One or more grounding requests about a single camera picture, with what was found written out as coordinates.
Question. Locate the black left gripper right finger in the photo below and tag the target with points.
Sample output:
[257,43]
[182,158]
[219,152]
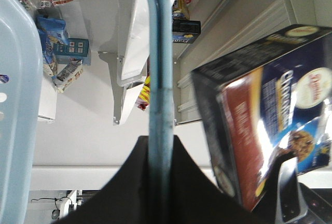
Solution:
[195,199]

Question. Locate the yellow red striped snack box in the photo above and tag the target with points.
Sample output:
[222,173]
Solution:
[143,99]

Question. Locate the dark blue cookie box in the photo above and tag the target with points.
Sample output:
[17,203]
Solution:
[268,98]

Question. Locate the white store shelving unit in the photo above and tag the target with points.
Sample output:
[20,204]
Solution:
[89,130]

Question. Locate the light blue shopping basket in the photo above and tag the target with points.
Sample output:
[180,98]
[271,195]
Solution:
[22,66]

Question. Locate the blue sandwich cookie pack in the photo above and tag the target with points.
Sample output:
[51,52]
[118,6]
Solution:
[51,31]

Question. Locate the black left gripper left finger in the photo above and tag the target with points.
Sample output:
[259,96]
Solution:
[124,198]

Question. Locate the white snack bag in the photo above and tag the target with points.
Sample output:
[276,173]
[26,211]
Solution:
[67,75]

